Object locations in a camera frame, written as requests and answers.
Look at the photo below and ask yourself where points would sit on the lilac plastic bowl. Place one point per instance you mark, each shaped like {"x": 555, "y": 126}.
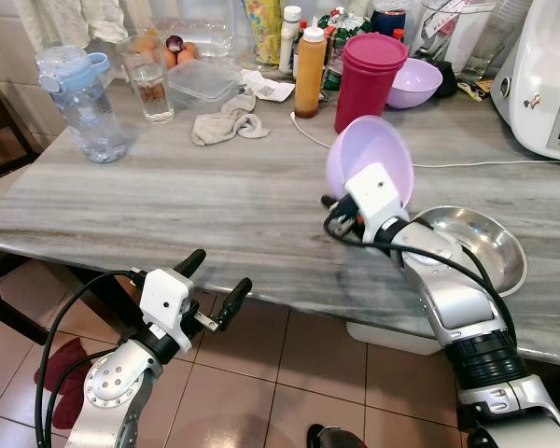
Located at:
{"x": 364, "y": 145}
{"x": 418, "y": 84}

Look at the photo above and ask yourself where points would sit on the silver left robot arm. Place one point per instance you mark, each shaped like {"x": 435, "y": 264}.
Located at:
{"x": 117, "y": 392}

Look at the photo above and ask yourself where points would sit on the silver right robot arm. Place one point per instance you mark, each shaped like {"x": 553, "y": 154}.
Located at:
{"x": 471, "y": 327}

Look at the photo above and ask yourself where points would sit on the orange sauce squeeze bottle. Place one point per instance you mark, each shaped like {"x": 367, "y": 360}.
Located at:
{"x": 310, "y": 79}

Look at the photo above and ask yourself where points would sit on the white box under table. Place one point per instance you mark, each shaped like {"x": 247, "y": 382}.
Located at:
{"x": 392, "y": 338}

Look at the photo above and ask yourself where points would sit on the magenta lidded plastic tumbler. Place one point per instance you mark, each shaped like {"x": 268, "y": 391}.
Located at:
{"x": 366, "y": 79}

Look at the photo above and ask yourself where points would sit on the white paper packet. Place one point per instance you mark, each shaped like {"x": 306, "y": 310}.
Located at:
{"x": 271, "y": 87}

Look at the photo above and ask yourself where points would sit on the crumpled grey cloth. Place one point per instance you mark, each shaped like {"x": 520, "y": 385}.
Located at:
{"x": 224, "y": 123}

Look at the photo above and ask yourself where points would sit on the stainless steel bowl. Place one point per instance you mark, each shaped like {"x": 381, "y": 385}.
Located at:
{"x": 481, "y": 247}

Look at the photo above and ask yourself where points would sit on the dark red floor cloth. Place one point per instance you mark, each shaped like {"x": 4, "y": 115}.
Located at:
{"x": 63, "y": 373}

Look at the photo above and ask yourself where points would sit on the black robot foot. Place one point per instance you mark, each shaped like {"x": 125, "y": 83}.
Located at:
{"x": 322, "y": 437}

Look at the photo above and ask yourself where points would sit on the small black object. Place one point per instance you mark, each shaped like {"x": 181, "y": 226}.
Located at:
{"x": 448, "y": 82}

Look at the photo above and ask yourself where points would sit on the small white bottle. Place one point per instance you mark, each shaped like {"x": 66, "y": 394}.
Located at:
{"x": 290, "y": 37}

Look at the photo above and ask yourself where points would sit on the green food packet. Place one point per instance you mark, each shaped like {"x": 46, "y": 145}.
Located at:
{"x": 341, "y": 33}

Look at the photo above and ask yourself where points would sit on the clear lidded plastic container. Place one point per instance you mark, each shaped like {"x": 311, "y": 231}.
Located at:
{"x": 205, "y": 84}

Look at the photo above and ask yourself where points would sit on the clear drinking glass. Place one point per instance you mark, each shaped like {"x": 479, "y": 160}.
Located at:
{"x": 151, "y": 89}

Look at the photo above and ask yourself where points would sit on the yellow black sachet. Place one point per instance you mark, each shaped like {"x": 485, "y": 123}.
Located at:
{"x": 476, "y": 90}

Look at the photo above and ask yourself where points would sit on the clear blue-lidded water bottle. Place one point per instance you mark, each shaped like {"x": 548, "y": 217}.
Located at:
{"x": 89, "y": 112}

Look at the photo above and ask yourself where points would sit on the yellow printed canister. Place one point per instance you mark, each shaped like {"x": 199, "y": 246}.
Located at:
{"x": 263, "y": 28}

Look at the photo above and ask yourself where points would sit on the dark blue jar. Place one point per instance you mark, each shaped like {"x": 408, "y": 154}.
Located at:
{"x": 388, "y": 17}

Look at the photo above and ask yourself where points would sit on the brown egg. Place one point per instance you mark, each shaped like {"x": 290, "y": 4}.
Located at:
{"x": 188, "y": 54}
{"x": 169, "y": 60}

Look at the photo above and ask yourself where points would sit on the clear glass pitcher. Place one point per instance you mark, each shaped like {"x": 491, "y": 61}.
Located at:
{"x": 453, "y": 37}

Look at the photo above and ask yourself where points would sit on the clear glass baking dish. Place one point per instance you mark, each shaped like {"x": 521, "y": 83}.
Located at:
{"x": 201, "y": 33}

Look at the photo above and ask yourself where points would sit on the red onion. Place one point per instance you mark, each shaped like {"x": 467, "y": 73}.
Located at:
{"x": 174, "y": 42}

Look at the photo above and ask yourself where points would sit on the dark wooden chair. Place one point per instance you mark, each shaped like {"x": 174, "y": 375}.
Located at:
{"x": 5, "y": 131}

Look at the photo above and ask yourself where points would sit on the white kitchen food processor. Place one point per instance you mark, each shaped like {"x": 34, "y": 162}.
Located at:
{"x": 537, "y": 84}

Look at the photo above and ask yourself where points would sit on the hanging white towel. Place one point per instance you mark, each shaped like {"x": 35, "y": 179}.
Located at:
{"x": 75, "y": 19}

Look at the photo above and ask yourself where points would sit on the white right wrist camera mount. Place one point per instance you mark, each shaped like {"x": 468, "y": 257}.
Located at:
{"x": 378, "y": 198}

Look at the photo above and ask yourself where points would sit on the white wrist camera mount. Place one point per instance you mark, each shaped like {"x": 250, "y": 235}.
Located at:
{"x": 165, "y": 299}
{"x": 378, "y": 198}

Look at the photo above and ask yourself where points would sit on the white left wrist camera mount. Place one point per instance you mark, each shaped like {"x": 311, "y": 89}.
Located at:
{"x": 165, "y": 299}

